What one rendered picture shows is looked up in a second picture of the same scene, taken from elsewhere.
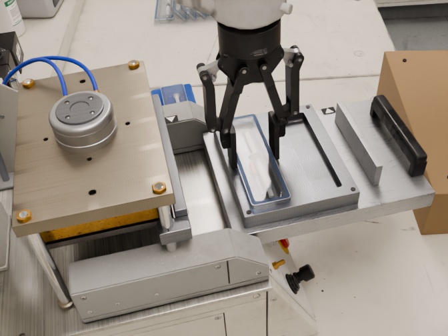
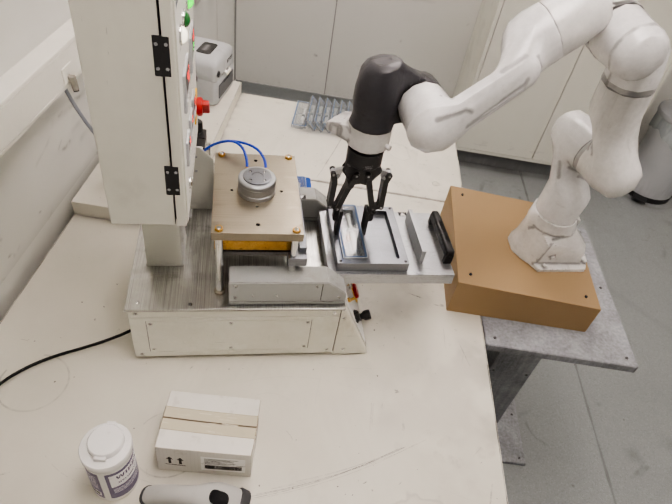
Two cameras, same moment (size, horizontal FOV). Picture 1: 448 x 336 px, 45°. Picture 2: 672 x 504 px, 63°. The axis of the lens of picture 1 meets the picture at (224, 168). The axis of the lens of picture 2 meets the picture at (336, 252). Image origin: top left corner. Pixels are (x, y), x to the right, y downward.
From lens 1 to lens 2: 0.47 m
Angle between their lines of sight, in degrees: 4
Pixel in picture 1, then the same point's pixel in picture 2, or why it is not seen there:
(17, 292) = (188, 279)
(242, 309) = (323, 320)
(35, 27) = not seen: hidden behind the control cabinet
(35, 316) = (198, 295)
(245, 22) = (364, 149)
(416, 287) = (434, 339)
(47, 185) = (231, 215)
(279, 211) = (358, 264)
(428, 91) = (472, 218)
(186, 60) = (309, 160)
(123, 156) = (277, 209)
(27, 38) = not seen: hidden behind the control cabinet
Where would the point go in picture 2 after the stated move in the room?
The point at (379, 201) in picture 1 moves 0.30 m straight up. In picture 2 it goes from (420, 272) to (458, 164)
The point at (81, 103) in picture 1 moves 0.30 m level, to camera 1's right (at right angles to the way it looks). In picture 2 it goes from (258, 173) to (400, 194)
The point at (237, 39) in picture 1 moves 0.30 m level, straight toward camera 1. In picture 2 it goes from (357, 157) to (344, 261)
